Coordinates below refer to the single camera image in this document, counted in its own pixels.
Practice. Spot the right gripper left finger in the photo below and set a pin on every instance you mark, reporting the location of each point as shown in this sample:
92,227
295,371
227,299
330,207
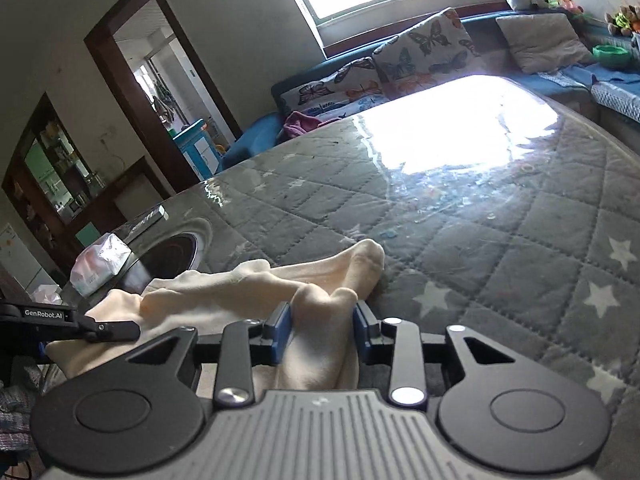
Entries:
245,344

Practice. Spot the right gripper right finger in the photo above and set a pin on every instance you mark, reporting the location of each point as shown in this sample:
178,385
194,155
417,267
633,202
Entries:
396,343

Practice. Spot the cream sweatshirt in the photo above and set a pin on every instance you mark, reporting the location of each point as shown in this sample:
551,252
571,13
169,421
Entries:
321,353

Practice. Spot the tissue pack left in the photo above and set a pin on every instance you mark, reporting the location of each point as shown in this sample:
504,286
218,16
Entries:
47,294

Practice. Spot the tissue pack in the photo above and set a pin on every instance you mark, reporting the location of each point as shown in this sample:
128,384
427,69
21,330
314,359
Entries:
47,294
98,263

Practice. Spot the white refrigerator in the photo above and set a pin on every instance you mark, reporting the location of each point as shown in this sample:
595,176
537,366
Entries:
18,260

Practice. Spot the tissue pack centre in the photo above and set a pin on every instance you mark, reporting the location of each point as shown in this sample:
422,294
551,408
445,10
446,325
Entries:
98,263

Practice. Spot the round black table heater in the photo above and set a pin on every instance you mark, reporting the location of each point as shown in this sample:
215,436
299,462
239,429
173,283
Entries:
164,255

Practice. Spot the dark wooden display cabinet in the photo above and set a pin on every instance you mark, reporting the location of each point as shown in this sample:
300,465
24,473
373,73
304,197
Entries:
64,204

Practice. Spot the remote control on table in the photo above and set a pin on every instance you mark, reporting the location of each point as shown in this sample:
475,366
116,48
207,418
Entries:
134,228

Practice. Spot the blue white cabinet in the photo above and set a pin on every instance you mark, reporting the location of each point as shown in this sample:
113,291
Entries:
199,150

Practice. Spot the magenta cloth on sofa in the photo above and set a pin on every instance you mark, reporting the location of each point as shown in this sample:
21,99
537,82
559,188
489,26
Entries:
298,124

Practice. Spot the flat butterfly print pillow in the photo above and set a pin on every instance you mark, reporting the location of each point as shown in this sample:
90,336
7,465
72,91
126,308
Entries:
352,89

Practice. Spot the upright butterfly print pillow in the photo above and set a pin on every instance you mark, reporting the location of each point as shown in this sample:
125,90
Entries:
434,51

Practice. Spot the grey square cushion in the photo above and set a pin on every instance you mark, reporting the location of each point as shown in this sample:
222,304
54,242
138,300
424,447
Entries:
543,43

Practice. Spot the blue corner sofa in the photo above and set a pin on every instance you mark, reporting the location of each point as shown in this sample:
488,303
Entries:
606,96

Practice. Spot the green plastic bowl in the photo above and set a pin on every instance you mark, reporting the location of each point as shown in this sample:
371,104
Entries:
612,57

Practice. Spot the orange green plush toy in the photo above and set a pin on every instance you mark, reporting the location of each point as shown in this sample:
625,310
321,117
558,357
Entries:
569,5

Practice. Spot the brown green plush toys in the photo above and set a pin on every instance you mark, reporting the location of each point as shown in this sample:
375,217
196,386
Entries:
625,22

